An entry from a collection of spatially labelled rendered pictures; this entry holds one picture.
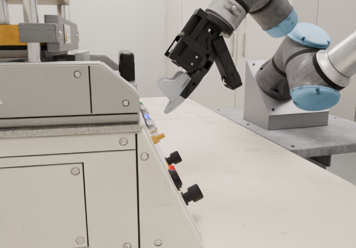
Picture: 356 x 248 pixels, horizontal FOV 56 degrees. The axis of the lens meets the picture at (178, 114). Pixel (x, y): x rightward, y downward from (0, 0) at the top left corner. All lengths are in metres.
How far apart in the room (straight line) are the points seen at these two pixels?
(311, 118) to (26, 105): 0.94
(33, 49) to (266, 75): 0.82
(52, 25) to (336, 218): 0.50
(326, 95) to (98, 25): 2.35
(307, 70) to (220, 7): 0.35
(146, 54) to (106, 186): 2.67
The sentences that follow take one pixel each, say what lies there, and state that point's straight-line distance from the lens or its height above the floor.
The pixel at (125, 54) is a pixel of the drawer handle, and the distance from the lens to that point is 0.47.
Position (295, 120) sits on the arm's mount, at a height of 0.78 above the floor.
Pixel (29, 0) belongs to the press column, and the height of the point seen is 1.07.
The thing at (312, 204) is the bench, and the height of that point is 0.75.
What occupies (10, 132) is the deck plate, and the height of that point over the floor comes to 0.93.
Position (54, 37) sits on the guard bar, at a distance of 0.41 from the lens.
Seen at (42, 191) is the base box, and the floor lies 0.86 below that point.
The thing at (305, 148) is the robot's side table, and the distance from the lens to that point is 0.95.
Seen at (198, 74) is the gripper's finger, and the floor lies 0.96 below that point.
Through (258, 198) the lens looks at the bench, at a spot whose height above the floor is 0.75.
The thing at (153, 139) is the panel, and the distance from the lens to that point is 0.44.
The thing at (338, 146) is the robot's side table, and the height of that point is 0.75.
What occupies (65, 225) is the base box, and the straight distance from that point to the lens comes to 0.44.
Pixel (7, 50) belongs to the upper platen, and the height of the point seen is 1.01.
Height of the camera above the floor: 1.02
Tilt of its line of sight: 12 degrees down
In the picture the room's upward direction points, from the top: straight up
